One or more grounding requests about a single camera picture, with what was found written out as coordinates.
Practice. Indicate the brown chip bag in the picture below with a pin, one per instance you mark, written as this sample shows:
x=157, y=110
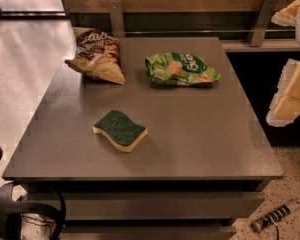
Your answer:
x=97, y=55

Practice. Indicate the white power strip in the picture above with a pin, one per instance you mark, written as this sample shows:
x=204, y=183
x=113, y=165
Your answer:
x=275, y=216

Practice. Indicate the grey table drawer unit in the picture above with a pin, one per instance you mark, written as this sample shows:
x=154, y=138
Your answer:
x=152, y=210

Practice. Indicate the green snack bag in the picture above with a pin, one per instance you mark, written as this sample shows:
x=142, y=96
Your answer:
x=179, y=69

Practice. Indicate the left metal bracket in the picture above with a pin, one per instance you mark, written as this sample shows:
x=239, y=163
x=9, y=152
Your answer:
x=116, y=18

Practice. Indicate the right metal bracket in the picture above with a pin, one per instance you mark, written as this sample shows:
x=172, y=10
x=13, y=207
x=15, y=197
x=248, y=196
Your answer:
x=257, y=34

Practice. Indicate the green and yellow sponge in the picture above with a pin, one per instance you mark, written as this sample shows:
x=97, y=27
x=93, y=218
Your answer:
x=123, y=133

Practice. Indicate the wooden wall shelf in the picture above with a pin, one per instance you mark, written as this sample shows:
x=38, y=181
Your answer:
x=268, y=45

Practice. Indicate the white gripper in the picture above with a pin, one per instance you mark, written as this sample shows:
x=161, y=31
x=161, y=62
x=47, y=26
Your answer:
x=285, y=104

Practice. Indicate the metal bracket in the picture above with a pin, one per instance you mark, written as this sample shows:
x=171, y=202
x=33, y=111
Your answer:
x=116, y=18
x=257, y=34

